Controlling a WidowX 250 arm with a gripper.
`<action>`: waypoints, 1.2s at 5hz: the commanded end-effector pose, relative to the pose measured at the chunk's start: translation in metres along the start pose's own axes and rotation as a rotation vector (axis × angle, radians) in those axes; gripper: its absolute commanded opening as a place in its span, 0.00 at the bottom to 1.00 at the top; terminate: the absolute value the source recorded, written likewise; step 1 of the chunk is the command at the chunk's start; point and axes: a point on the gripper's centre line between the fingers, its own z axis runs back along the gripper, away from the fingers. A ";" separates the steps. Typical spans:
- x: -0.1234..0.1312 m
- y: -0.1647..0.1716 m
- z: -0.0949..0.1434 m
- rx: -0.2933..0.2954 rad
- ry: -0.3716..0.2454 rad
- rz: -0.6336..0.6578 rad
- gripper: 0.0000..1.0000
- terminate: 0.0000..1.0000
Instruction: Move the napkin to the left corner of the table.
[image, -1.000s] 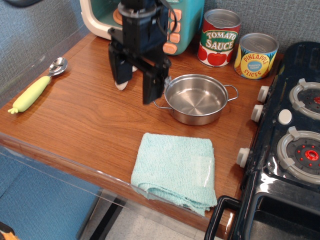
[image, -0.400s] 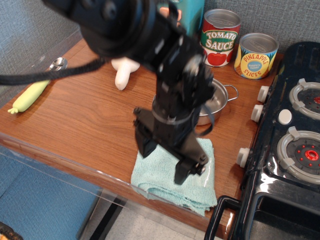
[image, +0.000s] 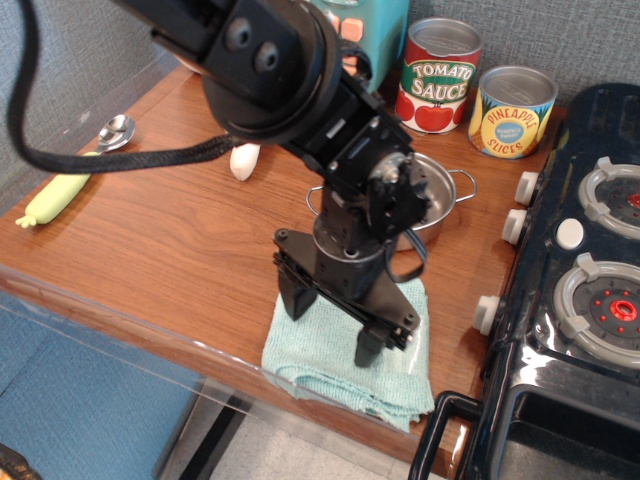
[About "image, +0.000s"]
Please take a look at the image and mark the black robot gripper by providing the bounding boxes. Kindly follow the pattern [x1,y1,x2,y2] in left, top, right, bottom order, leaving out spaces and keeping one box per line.
[272,184,422,369]

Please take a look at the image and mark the light teal napkin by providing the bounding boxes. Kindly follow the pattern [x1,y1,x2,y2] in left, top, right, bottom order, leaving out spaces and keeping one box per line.
[261,279,434,432]

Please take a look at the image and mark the plush white brown mushroom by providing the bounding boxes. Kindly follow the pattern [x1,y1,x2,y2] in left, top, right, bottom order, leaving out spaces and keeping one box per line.
[230,143,261,181]

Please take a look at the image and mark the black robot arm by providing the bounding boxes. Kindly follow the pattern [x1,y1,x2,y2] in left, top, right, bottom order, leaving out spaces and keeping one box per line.
[124,1,430,367]

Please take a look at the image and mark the orange object at corner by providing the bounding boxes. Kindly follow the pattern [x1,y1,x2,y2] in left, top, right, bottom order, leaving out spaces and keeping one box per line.
[0,444,42,480]

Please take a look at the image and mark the black toy stove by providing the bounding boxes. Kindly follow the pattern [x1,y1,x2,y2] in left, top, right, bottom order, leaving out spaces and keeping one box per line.
[410,83,639,479]

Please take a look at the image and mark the pineapple slices can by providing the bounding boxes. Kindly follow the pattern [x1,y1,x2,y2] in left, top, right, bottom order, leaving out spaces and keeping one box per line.
[468,65,558,159]

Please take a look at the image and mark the tomato sauce can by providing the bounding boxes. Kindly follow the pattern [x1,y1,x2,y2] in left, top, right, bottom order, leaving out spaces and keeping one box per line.
[395,17,483,134]

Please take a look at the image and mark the teal toy microwave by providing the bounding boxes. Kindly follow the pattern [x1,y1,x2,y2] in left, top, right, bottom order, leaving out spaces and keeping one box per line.
[172,0,410,96]

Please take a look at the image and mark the spoon with green handle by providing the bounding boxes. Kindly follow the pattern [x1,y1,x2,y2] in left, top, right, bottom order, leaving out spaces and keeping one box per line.
[15,114,136,229]

